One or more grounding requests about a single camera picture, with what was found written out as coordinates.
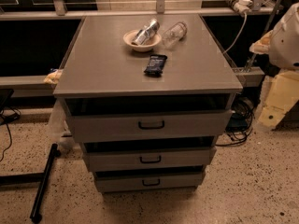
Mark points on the bottom grey drawer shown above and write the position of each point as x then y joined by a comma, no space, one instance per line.
154,181

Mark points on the dark blue snack packet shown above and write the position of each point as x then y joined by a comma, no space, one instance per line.
155,65

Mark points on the grey drawer cabinet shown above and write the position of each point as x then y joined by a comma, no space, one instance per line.
103,76

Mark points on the beige ceramic bowl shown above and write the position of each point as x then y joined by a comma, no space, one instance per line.
148,46

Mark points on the clear plastic bottle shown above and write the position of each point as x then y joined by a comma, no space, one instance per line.
174,34

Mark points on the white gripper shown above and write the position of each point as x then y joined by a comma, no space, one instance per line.
286,44

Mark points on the top grey drawer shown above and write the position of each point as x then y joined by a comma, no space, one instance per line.
107,128

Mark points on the middle grey drawer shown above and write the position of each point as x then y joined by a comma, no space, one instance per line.
149,159

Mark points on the grey drawer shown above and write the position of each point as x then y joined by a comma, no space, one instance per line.
154,181
107,128
149,159

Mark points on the white power strip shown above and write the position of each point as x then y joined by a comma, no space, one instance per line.
239,6

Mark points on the silver metal can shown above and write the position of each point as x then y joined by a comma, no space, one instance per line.
148,31

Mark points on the yellow crumpled cloth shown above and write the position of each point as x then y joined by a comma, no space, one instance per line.
53,77

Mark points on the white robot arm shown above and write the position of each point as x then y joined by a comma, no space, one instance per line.
284,46

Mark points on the black floor stand bar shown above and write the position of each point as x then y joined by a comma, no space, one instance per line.
41,178

